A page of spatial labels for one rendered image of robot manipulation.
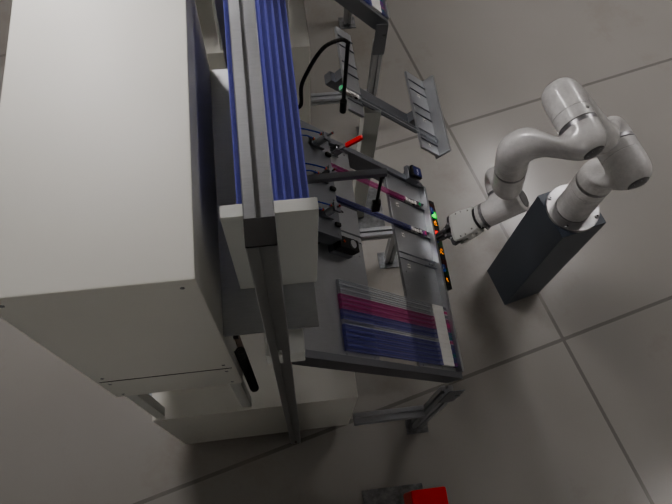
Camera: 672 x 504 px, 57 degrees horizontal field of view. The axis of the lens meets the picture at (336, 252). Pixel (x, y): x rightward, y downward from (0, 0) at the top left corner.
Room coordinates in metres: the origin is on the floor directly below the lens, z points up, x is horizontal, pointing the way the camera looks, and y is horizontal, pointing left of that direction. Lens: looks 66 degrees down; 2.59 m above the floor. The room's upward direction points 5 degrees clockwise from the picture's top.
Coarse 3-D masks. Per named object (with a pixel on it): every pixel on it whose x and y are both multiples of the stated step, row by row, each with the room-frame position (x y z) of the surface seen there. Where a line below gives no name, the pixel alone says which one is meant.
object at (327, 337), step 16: (336, 160) 1.02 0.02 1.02; (336, 192) 0.90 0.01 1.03; (352, 192) 0.93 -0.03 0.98; (352, 208) 0.87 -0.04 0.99; (352, 224) 0.82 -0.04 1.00; (320, 256) 0.66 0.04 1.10; (336, 256) 0.68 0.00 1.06; (320, 272) 0.61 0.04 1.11; (336, 272) 0.63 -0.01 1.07; (352, 272) 0.66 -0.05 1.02; (320, 288) 0.56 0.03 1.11; (336, 288) 0.58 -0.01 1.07; (320, 304) 0.52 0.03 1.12; (336, 304) 0.54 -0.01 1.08; (320, 320) 0.48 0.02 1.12; (336, 320) 0.49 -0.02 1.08; (304, 336) 0.42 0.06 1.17; (320, 336) 0.43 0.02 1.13; (336, 336) 0.45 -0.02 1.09; (336, 352) 0.41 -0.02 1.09; (352, 352) 0.42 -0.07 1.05
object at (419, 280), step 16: (400, 192) 1.05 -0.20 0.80; (416, 192) 1.10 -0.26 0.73; (400, 208) 0.98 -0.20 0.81; (416, 208) 1.03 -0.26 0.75; (416, 224) 0.96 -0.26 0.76; (400, 240) 0.86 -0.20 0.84; (416, 240) 0.89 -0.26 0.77; (400, 256) 0.80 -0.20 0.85; (416, 256) 0.83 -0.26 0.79; (432, 256) 0.87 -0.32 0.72; (400, 272) 0.74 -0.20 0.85; (416, 272) 0.77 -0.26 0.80; (432, 272) 0.80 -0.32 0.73; (416, 288) 0.71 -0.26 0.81; (432, 288) 0.74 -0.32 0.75; (448, 368) 0.48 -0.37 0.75
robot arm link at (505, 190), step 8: (488, 176) 1.02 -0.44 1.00; (496, 176) 0.94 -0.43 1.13; (488, 184) 1.04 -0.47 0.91; (496, 184) 0.94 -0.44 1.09; (504, 184) 0.92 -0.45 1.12; (512, 184) 0.92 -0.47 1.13; (520, 184) 0.93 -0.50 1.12; (488, 192) 1.02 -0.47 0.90; (496, 192) 0.94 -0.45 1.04; (504, 192) 0.92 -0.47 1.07; (512, 192) 0.92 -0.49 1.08; (520, 192) 0.94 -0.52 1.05
